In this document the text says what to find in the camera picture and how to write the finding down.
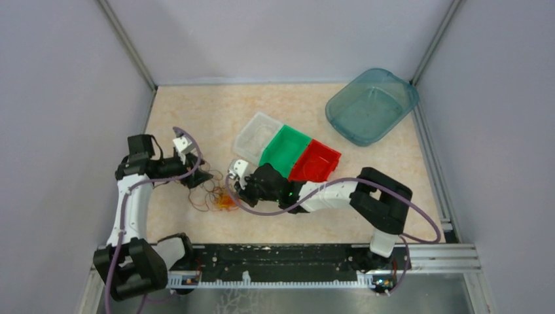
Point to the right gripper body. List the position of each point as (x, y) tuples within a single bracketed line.
[(252, 193)]

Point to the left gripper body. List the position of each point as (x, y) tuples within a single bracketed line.
[(180, 166)]

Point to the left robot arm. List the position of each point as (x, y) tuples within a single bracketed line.
[(129, 265)]

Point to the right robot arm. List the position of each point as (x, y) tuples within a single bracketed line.
[(379, 199)]

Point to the green plastic bin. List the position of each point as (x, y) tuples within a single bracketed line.
[(284, 150)]

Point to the white plastic bin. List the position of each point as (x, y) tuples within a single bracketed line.
[(255, 136)]

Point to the red plastic bin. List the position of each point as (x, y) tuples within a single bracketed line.
[(315, 164)]

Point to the teal transparent tub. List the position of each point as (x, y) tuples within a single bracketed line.
[(370, 106)]

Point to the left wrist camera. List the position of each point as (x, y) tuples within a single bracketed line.
[(183, 145)]

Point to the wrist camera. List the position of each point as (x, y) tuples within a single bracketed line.
[(183, 145), (239, 168)]

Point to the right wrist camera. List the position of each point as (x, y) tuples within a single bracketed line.
[(239, 168)]

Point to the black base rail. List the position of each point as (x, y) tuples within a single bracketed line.
[(296, 263)]

